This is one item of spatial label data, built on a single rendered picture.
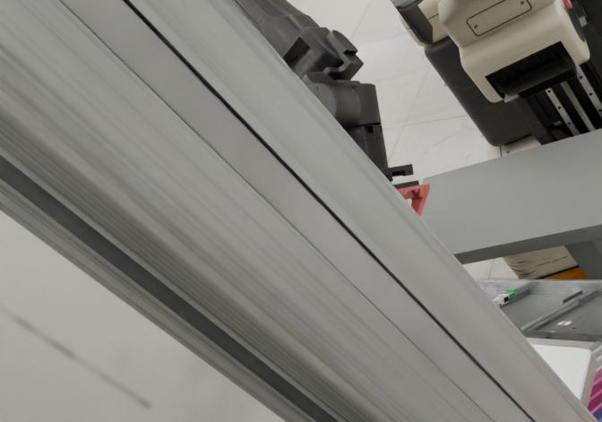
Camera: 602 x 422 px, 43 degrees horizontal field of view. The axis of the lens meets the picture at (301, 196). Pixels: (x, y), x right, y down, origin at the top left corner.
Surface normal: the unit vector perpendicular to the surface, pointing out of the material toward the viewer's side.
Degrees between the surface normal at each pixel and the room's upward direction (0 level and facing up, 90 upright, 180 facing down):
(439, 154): 0
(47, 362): 90
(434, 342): 90
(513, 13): 98
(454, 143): 0
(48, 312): 90
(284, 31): 52
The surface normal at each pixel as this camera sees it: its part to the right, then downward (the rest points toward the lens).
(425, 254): 0.70, -0.07
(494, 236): -0.59, -0.61
